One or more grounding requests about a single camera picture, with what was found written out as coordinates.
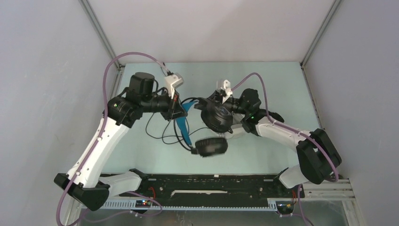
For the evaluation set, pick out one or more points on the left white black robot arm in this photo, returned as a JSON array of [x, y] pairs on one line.
[[83, 181]]

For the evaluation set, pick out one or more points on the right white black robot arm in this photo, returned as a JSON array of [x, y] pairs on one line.
[[317, 156]]

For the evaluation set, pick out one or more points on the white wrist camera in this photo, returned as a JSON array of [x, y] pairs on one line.
[[223, 87], [172, 82]]

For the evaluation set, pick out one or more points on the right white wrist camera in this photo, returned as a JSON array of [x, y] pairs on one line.
[[223, 87]]

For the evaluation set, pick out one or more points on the black blue headphones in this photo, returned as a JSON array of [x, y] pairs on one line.
[[216, 117]]

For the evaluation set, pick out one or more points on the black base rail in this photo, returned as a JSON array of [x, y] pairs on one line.
[[211, 191]]

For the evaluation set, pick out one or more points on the white headphones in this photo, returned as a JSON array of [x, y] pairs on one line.
[[236, 128]]

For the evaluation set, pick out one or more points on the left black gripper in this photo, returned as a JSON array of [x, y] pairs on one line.
[[171, 113]]

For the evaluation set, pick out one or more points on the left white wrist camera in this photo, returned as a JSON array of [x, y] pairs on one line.
[[172, 82]]

